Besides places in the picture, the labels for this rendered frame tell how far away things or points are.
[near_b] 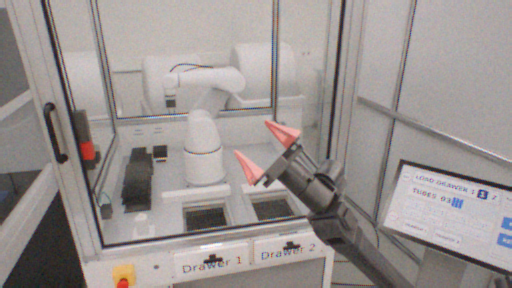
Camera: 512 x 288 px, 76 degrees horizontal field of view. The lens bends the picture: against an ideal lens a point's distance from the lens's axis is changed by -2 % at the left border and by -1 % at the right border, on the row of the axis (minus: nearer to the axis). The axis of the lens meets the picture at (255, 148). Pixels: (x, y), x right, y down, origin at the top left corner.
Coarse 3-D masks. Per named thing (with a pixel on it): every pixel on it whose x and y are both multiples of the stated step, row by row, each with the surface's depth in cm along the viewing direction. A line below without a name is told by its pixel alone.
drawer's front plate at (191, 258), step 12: (192, 252) 125; (204, 252) 126; (216, 252) 127; (228, 252) 129; (240, 252) 130; (180, 264) 125; (192, 264) 127; (204, 264) 128; (216, 264) 130; (228, 264) 131; (240, 264) 133; (180, 276) 128
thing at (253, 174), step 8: (240, 160) 66; (248, 160) 64; (280, 160) 64; (248, 168) 64; (256, 168) 63; (272, 168) 63; (280, 168) 63; (248, 176) 67; (256, 176) 62; (264, 176) 62; (272, 176) 62; (256, 184) 66
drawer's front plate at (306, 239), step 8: (304, 232) 136; (312, 232) 136; (264, 240) 132; (272, 240) 132; (280, 240) 132; (288, 240) 133; (296, 240) 134; (304, 240) 135; (312, 240) 137; (320, 240) 138; (256, 248) 131; (264, 248) 132; (272, 248) 133; (280, 248) 134; (304, 248) 137; (320, 248) 139; (256, 256) 133; (264, 256) 134; (272, 256) 135; (280, 256) 136; (288, 256) 137; (296, 256) 138
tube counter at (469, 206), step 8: (440, 200) 126; (448, 200) 125; (456, 200) 124; (464, 200) 122; (456, 208) 123; (464, 208) 122; (472, 208) 120; (480, 208) 119; (488, 208) 118; (488, 216) 117; (496, 216) 116
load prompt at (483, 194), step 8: (416, 176) 133; (424, 176) 131; (432, 176) 130; (424, 184) 130; (432, 184) 129; (440, 184) 128; (448, 184) 127; (456, 184) 125; (464, 184) 124; (456, 192) 124; (464, 192) 123; (472, 192) 122; (480, 192) 121; (488, 192) 120; (496, 192) 119; (480, 200) 120; (488, 200) 119; (496, 200) 118
